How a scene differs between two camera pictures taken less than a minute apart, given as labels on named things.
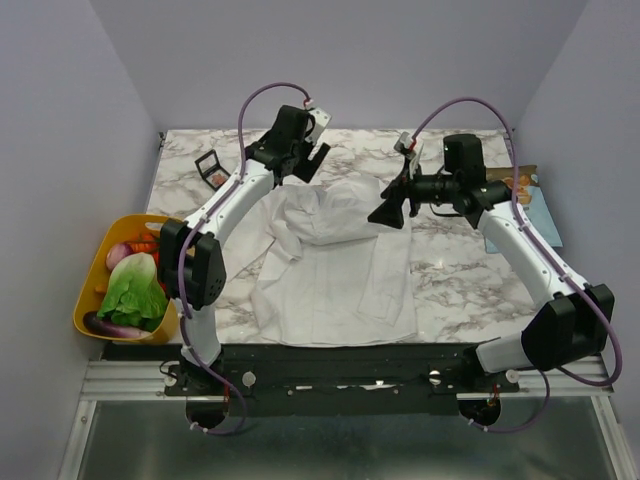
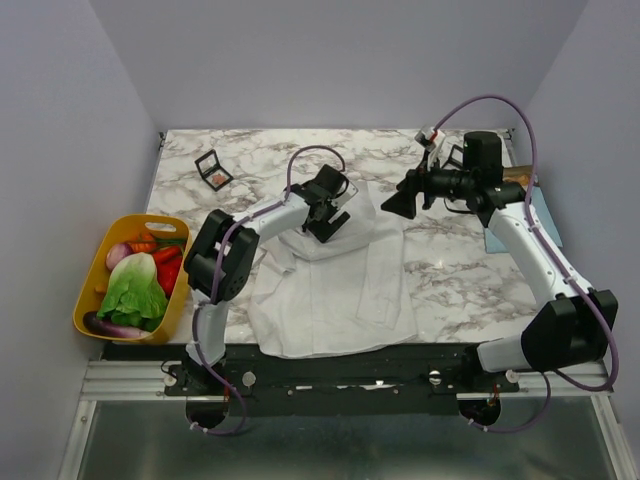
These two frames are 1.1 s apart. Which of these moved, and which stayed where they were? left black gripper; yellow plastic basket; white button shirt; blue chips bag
Moved: left black gripper
Stayed: blue chips bag; white button shirt; yellow plastic basket
